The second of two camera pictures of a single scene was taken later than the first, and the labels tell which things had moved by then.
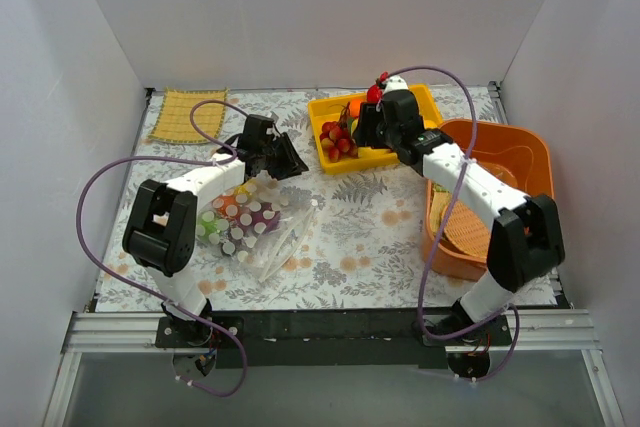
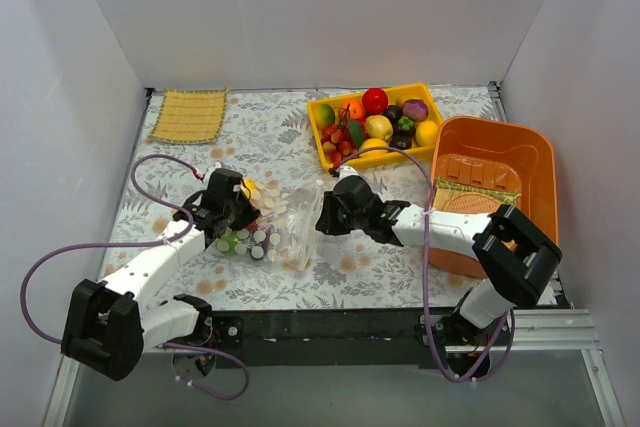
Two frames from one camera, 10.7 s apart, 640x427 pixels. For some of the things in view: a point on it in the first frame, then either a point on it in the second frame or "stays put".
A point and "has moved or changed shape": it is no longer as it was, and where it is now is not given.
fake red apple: (374, 94) stays put
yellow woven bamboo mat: (173, 121) stays put
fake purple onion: (259, 217) has moved or changed shape
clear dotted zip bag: (257, 222) has moved or changed shape
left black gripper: (275, 155) → (240, 212)
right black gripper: (367, 123) → (329, 217)
